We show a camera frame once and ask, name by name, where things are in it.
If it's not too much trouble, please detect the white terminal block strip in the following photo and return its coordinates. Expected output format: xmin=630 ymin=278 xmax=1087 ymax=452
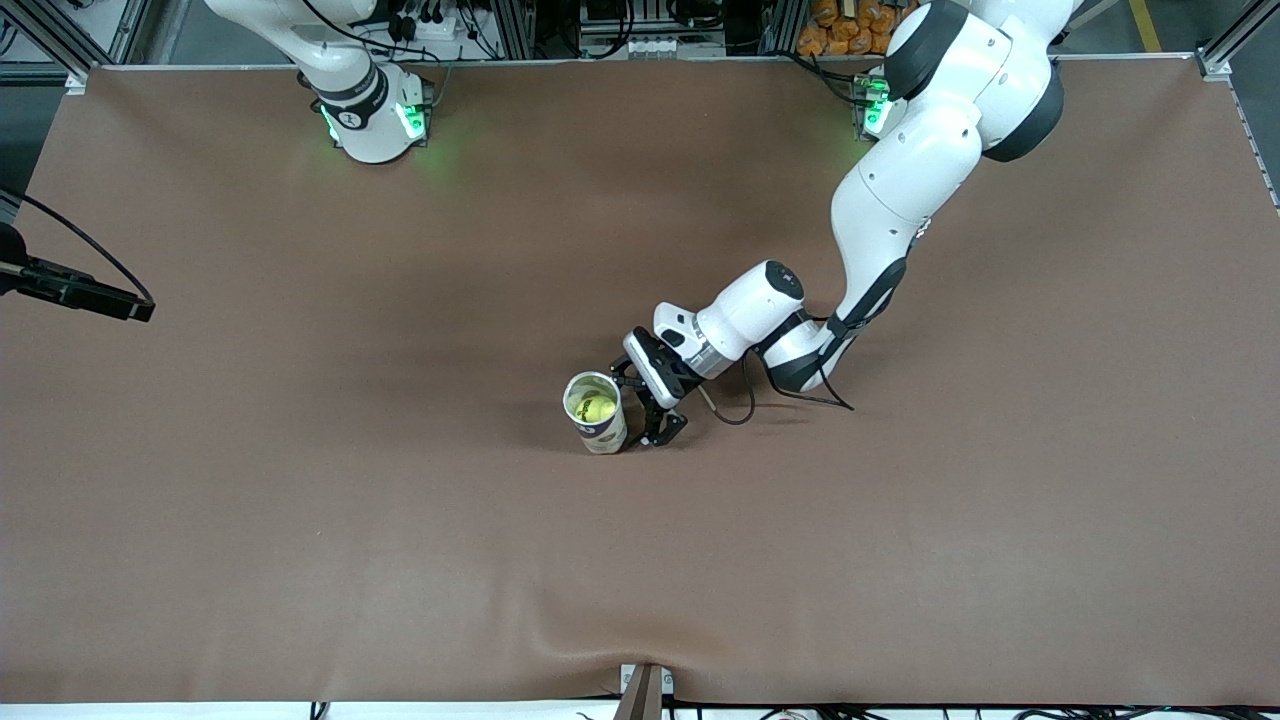
xmin=583 ymin=33 xmax=701 ymax=59

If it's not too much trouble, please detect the aluminium frame profile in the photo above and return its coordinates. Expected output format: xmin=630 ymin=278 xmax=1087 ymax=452
xmin=0 ymin=0 xmax=151 ymax=96
xmin=1195 ymin=0 xmax=1280 ymax=211

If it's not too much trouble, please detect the aluminium frame post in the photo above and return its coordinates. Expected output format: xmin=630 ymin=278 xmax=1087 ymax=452
xmin=765 ymin=0 xmax=806 ymax=56
xmin=490 ymin=0 xmax=536 ymax=59

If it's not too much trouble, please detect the white power strip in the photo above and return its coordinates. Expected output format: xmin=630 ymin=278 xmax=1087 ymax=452
xmin=385 ymin=0 xmax=476 ymax=46

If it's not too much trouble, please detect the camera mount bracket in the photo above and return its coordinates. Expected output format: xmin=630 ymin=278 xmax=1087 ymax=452
xmin=613 ymin=663 xmax=674 ymax=720

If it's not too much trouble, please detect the orange packaged goods pile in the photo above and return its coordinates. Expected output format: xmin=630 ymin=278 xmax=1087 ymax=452
xmin=797 ymin=0 xmax=901 ymax=57

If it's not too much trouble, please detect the Wilson tennis ball can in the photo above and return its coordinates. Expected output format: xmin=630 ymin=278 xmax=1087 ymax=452
xmin=562 ymin=371 xmax=629 ymax=456

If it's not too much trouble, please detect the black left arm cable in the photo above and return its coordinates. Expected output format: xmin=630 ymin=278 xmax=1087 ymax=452
xmin=700 ymin=220 xmax=933 ymax=427

